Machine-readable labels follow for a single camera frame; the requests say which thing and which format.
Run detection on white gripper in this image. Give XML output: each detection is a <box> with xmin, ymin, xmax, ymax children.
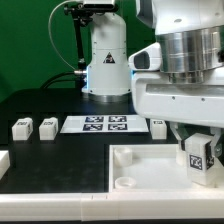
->
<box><xmin>128</xmin><ymin>43</ymin><xmax>224</xmax><ymax>157</ymax></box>

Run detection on white square tabletop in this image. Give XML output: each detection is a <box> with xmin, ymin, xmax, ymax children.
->
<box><xmin>109</xmin><ymin>144</ymin><xmax>224</xmax><ymax>194</ymax></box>

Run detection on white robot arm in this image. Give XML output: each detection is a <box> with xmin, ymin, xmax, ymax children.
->
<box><xmin>83</xmin><ymin>0</ymin><xmax>224</xmax><ymax>156</ymax></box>

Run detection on white sheet with markers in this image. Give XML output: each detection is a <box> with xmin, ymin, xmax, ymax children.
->
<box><xmin>61</xmin><ymin>115</ymin><xmax>148</xmax><ymax>133</ymax></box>

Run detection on white left fence piece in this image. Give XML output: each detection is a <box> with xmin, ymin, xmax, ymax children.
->
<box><xmin>0</xmin><ymin>150</ymin><xmax>10</xmax><ymax>180</ymax></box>

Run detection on white front fence rail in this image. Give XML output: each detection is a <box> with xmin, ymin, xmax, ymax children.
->
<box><xmin>0</xmin><ymin>189</ymin><xmax>224</xmax><ymax>221</ymax></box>

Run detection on black cables at base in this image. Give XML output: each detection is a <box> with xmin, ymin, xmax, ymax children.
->
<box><xmin>39</xmin><ymin>70</ymin><xmax>88</xmax><ymax>90</ymax></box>

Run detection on black camera stand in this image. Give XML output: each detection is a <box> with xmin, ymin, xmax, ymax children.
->
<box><xmin>63</xmin><ymin>3</ymin><xmax>94</xmax><ymax>78</ymax></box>

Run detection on grey camera on stand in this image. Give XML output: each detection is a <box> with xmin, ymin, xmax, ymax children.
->
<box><xmin>83</xmin><ymin>0</ymin><xmax>115</xmax><ymax>9</ymax></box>

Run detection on grey cable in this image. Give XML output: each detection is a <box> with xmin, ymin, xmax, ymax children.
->
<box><xmin>48</xmin><ymin>0</ymin><xmax>84</xmax><ymax>73</ymax></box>

